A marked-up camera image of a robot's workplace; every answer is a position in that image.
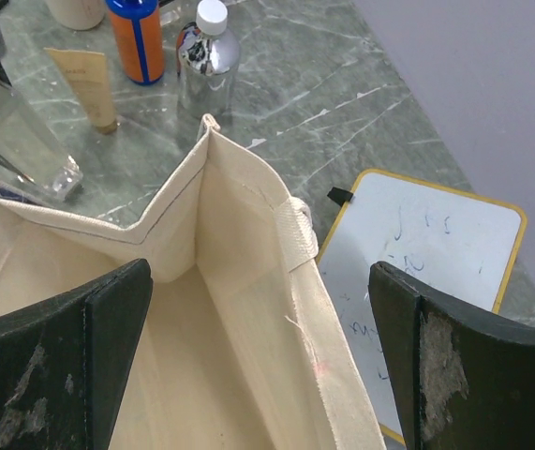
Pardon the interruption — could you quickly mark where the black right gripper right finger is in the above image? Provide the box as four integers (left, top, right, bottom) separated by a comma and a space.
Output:
368, 262, 535, 449

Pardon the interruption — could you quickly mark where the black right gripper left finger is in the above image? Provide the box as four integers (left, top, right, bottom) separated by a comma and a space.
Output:
0, 259, 153, 449

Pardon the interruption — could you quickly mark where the cream canvas tote bag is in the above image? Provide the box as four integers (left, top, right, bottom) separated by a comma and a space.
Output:
0, 115, 384, 449

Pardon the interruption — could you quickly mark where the clear bottle with dark cap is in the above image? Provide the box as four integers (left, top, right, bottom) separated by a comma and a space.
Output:
0, 8, 84, 203

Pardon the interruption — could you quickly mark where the orange blue spray bottle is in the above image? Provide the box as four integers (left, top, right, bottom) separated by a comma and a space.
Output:
106, 0, 165, 85

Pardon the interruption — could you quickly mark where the yellow-framed small whiteboard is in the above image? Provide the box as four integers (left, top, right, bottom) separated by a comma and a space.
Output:
318, 169, 528, 444

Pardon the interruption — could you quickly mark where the beige squeeze tube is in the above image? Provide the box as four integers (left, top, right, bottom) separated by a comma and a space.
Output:
45, 48, 117, 134

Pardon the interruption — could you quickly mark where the cream cylindrical bottle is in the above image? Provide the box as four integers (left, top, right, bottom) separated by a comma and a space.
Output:
44, 0, 106, 31

